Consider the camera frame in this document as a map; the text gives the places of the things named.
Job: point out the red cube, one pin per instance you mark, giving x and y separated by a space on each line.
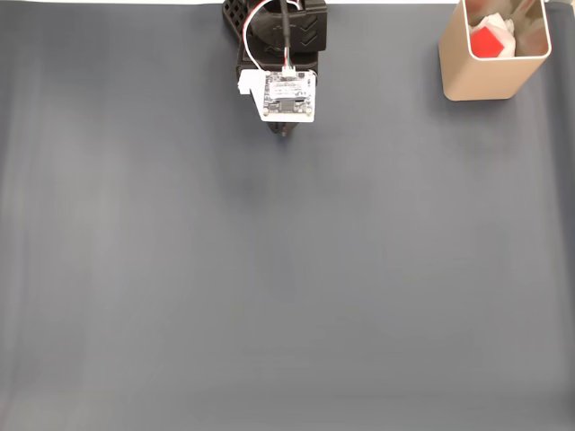
486 42

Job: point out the grey table mat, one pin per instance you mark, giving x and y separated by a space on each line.
179 269

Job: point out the white crumpled tissue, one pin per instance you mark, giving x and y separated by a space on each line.
507 42

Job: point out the camera board on white mount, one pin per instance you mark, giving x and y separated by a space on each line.
287 96

